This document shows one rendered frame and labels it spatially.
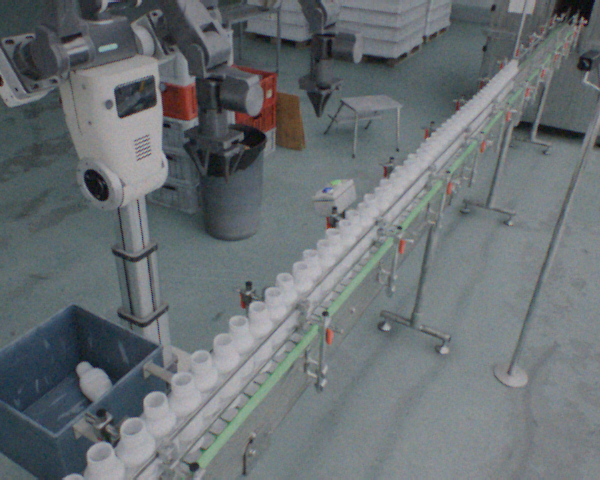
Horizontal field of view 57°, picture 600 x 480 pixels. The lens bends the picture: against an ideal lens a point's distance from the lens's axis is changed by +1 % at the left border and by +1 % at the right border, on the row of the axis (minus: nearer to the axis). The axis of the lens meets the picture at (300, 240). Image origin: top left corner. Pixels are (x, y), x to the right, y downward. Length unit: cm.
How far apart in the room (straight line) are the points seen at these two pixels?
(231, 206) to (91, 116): 198
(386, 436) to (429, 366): 49
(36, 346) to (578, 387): 232
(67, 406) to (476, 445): 162
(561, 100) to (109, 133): 478
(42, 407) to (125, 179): 63
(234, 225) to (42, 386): 207
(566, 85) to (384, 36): 284
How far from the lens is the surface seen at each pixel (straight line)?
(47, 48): 129
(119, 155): 155
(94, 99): 150
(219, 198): 339
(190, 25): 104
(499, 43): 576
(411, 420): 254
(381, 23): 776
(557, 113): 581
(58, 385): 169
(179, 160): 375
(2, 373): 155
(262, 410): 125
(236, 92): 102
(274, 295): 122
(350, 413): 252
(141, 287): 183
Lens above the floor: 189
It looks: 32 degrees down
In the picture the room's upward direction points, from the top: 3 degrees clockwise
